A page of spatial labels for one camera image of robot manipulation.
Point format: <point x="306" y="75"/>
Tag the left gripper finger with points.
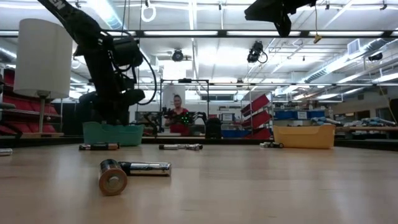
<point x="117" y="113"/>
<point x="105" y="113"/>

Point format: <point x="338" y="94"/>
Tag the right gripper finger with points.
<point x="261" y="12"/>

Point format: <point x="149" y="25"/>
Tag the black copper Duracell battery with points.
<point x="277" y="145"/>
<point x="112" y="180"/>
<point x="109" y="146"/>

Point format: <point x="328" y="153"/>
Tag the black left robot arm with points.
<point x="77" y="21"/>

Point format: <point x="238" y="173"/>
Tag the teal plastic bin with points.
<point x="112" y="135"/>

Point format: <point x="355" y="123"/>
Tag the small background monitor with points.
<point x="144" y="117"/>

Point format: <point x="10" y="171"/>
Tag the yellow hanging hook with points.
<point x="317" y="38"/>

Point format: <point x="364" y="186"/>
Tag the white background panel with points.
<point x="168" y="90"/>

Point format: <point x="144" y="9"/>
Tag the red storage bin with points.
<point x="31" y="128"/>
<point x="18" y="104"/>
<point x="7" y="77"/>
<point x="49" y="109"/>

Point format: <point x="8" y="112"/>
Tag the person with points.
<point x="178" y="105"/>

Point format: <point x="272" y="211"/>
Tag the background robot arms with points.
<point x="186" y="119"/>

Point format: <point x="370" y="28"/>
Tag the white lamp with wooden base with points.
<point x="43" y="56"/>

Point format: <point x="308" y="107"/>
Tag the tilted red shelf bin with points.
<point x="255" y="104"/>
<point x="260" y="133"/>
<point x="257" y="119"/>

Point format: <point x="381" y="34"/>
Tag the black ceiling fixture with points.
<point x="375" y="56"/>

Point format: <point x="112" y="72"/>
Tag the small framed sign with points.
<point x="228" y="117"/>

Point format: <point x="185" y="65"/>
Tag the blue grey tool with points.
<point x="377" y="120"/>
<point x="323" y="120"/>

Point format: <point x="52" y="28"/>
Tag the blue storage bin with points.
<point x="233" y="134"/>

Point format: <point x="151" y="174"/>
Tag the yellow plastic bin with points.
<point x="304" y="137"/>

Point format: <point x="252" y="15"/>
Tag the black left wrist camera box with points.
<point x="127" y="51"/>

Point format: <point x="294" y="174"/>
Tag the black overhead camera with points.
<point x="178" y="55"/>

